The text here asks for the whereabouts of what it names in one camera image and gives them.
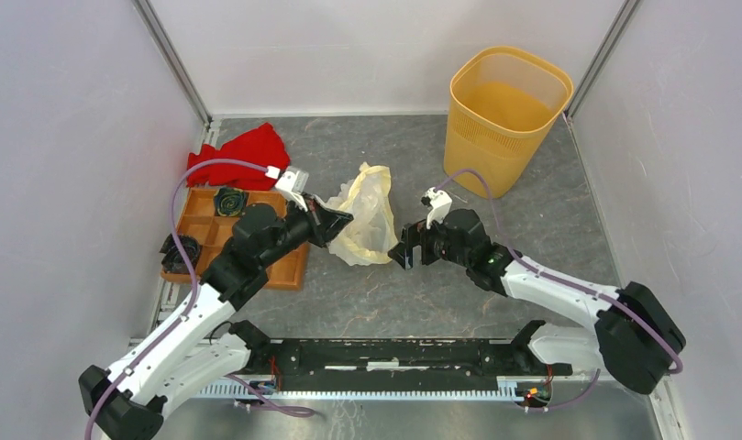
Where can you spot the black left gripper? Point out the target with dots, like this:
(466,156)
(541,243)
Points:
(317,218)

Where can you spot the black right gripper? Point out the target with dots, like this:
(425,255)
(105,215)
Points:
(416,234)

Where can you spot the translucent white trash bag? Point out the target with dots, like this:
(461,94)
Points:
(367,239)

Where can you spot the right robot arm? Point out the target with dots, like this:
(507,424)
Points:
(625,331)

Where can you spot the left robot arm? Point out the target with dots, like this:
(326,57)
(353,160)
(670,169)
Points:
(133,397)

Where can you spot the black green trash bag roll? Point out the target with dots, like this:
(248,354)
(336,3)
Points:
(230,202)

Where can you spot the yellow plastic trash bin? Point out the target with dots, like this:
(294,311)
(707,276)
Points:
(503,102)

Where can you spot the red cloth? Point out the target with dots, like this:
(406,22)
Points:
(259,146)

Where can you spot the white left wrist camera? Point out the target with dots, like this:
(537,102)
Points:
(290,184)

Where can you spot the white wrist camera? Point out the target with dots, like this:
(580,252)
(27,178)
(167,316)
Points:
(438,203)
(290,184)

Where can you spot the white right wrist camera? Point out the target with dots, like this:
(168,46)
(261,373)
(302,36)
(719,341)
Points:
(438,203)

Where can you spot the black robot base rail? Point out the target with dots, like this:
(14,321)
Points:
(403,364)

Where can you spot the left aluminium frame post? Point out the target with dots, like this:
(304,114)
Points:
(168,51)

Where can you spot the aluminium frame post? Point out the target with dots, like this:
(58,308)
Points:
(168,51)
(604,51)

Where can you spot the right aluminium frame post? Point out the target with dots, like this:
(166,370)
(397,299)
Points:
(604,51)

